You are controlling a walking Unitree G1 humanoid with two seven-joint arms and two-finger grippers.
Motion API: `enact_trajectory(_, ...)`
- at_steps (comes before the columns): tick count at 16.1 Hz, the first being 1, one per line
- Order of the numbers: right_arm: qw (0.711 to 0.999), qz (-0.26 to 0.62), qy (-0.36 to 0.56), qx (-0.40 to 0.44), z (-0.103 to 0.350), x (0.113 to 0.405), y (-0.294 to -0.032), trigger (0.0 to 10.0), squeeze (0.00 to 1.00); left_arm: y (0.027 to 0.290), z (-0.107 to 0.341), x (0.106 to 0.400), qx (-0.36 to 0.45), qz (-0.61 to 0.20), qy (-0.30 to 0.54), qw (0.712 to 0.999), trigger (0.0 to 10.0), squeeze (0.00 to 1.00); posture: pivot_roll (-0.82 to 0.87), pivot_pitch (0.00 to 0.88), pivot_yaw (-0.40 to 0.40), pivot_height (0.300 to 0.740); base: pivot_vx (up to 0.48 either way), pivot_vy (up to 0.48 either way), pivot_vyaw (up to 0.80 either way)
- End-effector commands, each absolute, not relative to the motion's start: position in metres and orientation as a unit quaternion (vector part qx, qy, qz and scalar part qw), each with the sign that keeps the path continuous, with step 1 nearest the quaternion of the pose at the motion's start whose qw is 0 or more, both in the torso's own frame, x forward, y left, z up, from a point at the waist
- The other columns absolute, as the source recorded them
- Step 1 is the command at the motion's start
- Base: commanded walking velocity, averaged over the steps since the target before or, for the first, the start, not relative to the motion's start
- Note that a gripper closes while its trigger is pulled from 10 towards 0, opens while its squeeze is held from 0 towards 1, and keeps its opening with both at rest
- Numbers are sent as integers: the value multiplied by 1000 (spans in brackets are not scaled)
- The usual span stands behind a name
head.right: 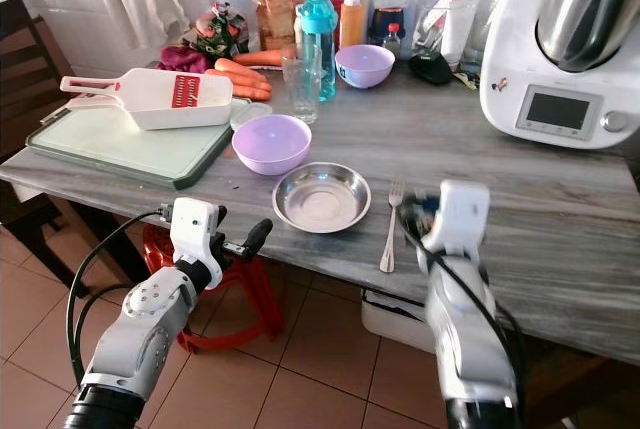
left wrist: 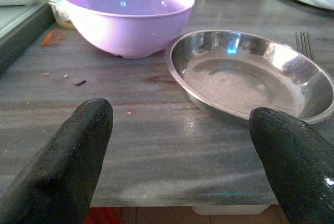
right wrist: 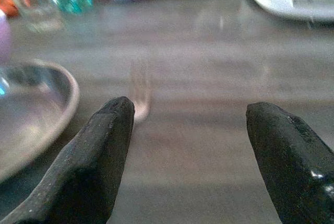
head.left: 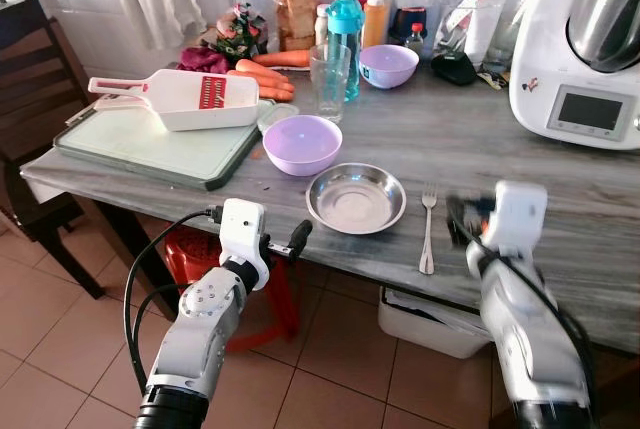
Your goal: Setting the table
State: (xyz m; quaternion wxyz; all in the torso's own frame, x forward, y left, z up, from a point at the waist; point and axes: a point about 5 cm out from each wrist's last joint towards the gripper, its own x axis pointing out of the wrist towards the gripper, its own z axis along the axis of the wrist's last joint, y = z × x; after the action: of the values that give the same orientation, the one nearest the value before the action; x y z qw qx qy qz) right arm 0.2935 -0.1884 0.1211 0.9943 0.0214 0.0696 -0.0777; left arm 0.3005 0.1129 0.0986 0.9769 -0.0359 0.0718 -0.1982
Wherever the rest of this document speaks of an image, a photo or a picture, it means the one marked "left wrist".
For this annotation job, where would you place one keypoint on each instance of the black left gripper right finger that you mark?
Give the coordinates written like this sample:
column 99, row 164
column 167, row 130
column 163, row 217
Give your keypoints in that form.
column 295, row 161

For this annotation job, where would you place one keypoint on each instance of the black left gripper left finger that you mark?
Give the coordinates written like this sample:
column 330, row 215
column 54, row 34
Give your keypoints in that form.
column 60, row 166

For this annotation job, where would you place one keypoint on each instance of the stainless steel plate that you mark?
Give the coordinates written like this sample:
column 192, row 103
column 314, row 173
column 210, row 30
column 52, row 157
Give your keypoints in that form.
column 248, row 77

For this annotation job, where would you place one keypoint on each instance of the silver metal fork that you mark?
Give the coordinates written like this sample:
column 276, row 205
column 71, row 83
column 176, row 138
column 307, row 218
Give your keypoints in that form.
column 304, row 45

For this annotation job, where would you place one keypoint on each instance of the orange rubber band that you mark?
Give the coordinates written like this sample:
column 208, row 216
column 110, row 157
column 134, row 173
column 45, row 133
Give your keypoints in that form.
column 53, row 38

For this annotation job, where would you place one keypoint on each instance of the grey raised ledge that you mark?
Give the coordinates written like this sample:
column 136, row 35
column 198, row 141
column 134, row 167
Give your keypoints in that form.
column 21, row 30

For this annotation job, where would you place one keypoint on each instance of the clear lidded food container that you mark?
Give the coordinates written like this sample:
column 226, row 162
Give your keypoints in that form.
column 56, row 7

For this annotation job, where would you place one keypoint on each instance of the purple plastic bowl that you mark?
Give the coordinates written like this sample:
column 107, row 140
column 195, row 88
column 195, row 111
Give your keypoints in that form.
column 125, row 17

